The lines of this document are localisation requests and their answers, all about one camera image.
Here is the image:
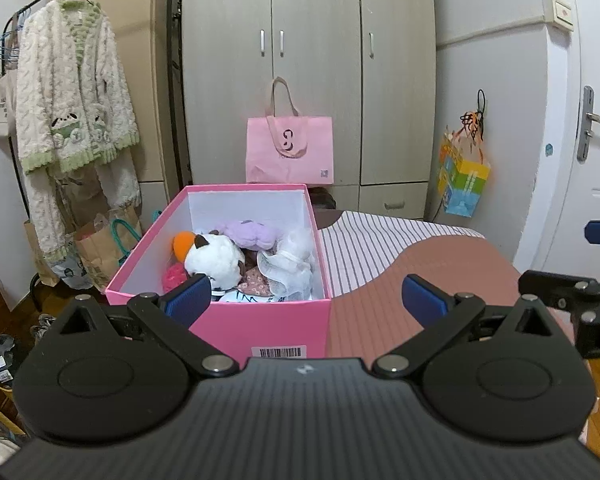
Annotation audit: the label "pink tote bag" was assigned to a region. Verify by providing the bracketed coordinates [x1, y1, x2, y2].
[245, 77, 335, 186]

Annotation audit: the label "striped cloth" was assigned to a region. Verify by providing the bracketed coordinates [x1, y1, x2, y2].
[315, 209, 486, 298]

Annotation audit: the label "blue wet wipes pack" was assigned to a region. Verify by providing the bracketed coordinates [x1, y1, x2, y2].
[219, 289, 285, 304]

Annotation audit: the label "white fluffy plush toy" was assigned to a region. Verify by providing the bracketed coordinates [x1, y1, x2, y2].
[257, 229, 313, 301]

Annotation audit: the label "cream green knit cardigan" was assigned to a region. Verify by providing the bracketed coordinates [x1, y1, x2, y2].
[16, 0, 142, 261]

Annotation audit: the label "black clothes rack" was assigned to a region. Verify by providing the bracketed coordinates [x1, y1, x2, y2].
[2, 0, 194, 221]

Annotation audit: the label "pink cardboard storage box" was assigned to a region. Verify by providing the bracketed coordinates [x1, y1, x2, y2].
[105, 184, 332, 363]

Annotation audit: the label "orange plush ball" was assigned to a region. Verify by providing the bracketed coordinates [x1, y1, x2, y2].
[172, 231, 196, 263]

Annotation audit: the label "pink fluffy strawberry plush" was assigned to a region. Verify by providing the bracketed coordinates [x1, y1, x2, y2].
[161, 262, 188, 294]

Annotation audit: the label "brown paper bag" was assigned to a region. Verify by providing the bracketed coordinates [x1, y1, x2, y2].
[74, 206, 142, 292]

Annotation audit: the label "purple plush toy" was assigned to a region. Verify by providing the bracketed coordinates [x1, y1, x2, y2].
[219, 220, 279, 252]

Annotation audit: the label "pink floral fabric scrunchie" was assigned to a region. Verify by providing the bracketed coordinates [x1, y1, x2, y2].
[237, 266, 272, 297]

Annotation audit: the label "silver door handle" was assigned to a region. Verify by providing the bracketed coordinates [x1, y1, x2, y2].
[577, 84, 600, 162]

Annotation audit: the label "grey wooden wardrobe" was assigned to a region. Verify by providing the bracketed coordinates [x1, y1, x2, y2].
[182, 0, 436, 219]

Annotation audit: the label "blue wire hangers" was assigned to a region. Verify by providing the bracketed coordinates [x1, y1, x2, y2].
[0, 32, 19, 70]

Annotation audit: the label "colourful paper gift bag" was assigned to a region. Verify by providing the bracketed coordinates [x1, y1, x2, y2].
[438, 131, 491, 218]

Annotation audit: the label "white wall switch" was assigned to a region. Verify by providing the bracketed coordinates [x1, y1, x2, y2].
[542, 0, 574, 32]

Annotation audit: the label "teal gift bag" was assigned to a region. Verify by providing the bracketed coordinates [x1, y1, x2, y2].
[110, 218, 142, 266]

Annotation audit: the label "white brown plush toy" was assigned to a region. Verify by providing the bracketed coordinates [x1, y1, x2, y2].
[184, 233, 245, 290]

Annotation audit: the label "white door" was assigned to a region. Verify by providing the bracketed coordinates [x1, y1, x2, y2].
[513, 0, 600, 280]

